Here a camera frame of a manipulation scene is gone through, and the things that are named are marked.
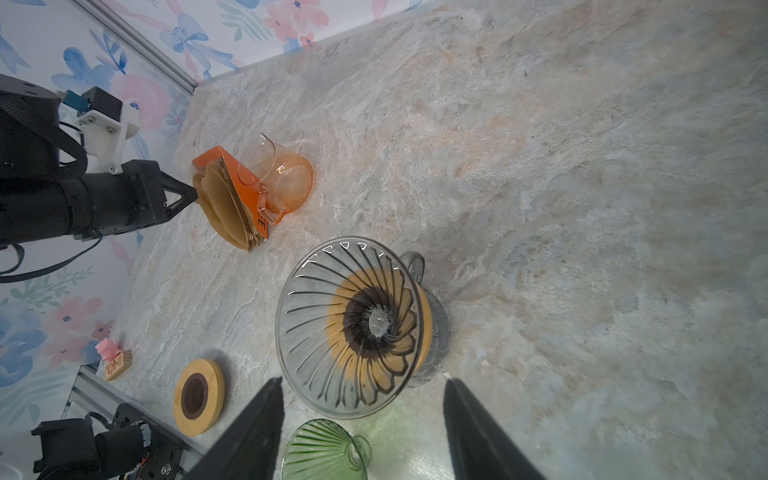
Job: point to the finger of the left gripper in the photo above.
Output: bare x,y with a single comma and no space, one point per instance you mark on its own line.
178,194

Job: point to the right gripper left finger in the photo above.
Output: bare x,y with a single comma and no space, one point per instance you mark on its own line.
248,449

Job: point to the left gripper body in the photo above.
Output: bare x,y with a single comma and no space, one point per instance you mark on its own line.
45,189

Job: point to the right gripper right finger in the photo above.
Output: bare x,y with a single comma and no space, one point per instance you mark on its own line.
478,446

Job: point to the orange coffee filter holder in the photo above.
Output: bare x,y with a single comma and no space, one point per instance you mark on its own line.
233,199

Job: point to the grey glass dripper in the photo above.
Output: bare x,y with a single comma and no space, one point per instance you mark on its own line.
349,328

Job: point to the grey glass carafe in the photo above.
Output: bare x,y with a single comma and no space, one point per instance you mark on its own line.
436,322

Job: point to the green glass dripper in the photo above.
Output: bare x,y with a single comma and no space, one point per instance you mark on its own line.
323,449

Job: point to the orange glass carafe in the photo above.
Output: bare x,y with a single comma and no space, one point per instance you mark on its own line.
282,178

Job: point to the pink toy on block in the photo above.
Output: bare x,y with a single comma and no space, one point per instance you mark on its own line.
117,361

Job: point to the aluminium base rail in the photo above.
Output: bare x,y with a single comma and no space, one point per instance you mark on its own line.
92,393

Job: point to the left aluminium corner post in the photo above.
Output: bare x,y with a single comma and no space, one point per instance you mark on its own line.
130,36

